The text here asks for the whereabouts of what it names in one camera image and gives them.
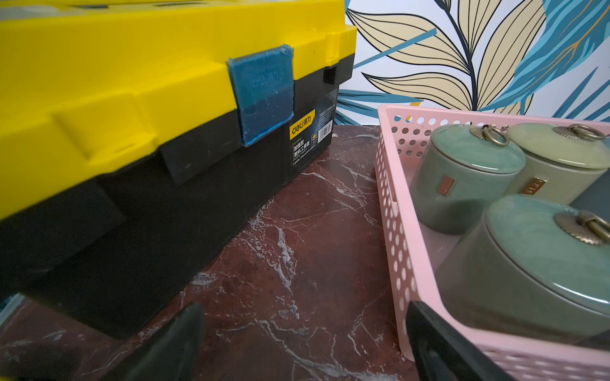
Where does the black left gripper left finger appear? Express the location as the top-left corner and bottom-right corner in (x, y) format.
(103, 303), (205, 380)

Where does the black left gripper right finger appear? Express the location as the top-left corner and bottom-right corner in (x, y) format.
(406, 301), (513, 380)

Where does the green canister front row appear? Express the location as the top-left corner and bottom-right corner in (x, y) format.
(435, 195), (609, 344)

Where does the green canister row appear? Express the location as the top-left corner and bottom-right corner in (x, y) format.
(410, 125), (526, 235)
(435, 195), (609, 344)

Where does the green canister back row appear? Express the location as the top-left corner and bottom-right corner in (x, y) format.
(410, 125), (526, 235)

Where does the pink perforated plastic basket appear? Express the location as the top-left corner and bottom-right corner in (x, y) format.
(375, 105), (609, 380)

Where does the yellow-green canister back row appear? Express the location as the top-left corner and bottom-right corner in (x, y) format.
(505, 123), (609, 204)

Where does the yellow black plastic toolbox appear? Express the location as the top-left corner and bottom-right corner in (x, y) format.
(1, 1), (357, 338)

